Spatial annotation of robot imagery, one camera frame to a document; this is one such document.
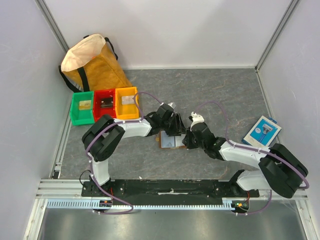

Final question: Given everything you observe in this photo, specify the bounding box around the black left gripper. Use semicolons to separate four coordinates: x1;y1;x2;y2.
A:
160;113;186;137

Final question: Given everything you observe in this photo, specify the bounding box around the brown leather card holder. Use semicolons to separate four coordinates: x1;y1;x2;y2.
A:
156;131;186;149

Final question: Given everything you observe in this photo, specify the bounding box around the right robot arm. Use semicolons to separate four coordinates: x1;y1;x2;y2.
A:
182;122;309;199

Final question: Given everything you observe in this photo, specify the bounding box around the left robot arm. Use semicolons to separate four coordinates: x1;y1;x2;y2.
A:
82;102;187;197

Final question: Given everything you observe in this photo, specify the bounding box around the silver VIP card in bin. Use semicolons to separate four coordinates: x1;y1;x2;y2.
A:
121;95;135;105

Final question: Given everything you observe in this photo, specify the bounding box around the black VIP card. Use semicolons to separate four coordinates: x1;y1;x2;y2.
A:
100;97;114;109

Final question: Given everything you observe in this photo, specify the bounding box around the gold card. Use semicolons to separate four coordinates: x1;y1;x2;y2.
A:
78;100;92;111

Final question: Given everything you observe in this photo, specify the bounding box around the yellow plastic bin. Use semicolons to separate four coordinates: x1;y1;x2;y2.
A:
115;86;140;120

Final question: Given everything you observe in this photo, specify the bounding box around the blue razor box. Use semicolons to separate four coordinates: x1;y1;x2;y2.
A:
241;115;282;147

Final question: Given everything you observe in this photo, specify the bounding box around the red plastic bin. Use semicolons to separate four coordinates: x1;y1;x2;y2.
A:
92;88;116;122

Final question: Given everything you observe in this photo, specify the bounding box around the green plastic bin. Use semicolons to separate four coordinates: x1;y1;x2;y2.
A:
69;91;95;126

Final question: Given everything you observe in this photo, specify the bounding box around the tan paper tote bag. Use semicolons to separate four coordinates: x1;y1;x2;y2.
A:
58;33;133;93

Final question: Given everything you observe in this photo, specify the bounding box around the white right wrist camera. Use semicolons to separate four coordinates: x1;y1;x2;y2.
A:
189;111;205;124

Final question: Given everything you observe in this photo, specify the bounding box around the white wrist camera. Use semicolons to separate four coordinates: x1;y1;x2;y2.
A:
189;111;205;124
167;102;176;109

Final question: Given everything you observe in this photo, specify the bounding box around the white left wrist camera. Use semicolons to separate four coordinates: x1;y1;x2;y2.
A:
167;102;176;109

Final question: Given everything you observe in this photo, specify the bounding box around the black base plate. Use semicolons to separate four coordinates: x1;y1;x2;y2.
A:
81;178;260;201

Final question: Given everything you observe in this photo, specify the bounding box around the blue slotted cable duct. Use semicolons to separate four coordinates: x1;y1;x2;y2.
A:
46;198;237;210

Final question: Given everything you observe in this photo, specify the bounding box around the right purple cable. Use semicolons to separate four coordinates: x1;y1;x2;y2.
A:
194;100;310;216

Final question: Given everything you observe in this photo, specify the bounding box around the aluminium front rail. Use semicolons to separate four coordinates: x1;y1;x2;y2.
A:
36;179;308;200

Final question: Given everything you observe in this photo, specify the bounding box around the aluminium corner post right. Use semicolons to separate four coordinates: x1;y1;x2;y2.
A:
254;0;301;74

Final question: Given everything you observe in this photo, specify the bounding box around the aluminium corner post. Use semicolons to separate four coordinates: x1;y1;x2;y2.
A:
35;0;69;52
254;0;301;74

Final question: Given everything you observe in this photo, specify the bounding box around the aluminium corner post left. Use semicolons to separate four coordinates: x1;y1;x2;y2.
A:
35;0;69;52

